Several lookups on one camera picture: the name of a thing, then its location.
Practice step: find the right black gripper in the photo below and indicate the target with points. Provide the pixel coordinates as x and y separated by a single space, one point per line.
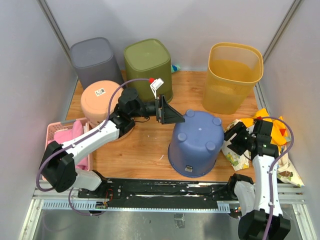
240 127

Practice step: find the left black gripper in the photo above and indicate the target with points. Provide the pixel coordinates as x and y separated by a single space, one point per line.
167 114

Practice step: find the blue plastic bucket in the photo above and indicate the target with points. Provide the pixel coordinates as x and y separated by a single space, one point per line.
196 143

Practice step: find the green mesh waste bin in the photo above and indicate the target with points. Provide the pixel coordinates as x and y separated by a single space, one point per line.
147 59

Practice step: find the yellow mesh waste bin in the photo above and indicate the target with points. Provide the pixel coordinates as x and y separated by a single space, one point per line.
233 71

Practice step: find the peach plastic bucket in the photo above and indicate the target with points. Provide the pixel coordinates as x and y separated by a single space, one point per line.
95 100

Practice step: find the grey mesh waste bin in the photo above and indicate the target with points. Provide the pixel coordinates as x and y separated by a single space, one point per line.
94 60

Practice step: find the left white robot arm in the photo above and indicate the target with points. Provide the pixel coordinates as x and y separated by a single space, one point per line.
58 165

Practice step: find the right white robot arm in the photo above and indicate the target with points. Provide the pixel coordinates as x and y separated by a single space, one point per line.
261 214

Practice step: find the yellow cloth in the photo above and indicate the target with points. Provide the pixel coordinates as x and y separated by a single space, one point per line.
279 131

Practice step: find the teal patterned cloth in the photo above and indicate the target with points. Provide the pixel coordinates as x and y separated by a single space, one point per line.
175 68

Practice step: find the white cartoon print cloth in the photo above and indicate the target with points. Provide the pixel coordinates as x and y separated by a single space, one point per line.
286 172

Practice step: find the pink towel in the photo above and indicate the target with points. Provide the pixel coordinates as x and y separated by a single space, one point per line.
63 133

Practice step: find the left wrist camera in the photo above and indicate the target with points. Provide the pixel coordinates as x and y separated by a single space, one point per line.
155 84

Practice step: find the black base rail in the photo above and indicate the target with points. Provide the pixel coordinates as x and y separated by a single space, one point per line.
163 194

